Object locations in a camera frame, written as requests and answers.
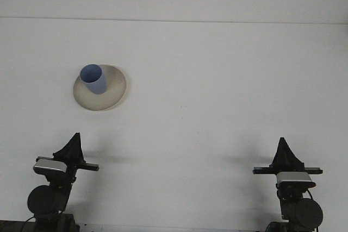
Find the pale round plate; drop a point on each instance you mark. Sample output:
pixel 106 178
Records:
pixel 108 99

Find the pale blue cup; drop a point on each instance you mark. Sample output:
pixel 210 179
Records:
pixel 96 86

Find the dark base platform edge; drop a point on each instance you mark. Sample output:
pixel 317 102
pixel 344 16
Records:
pixel 13 226

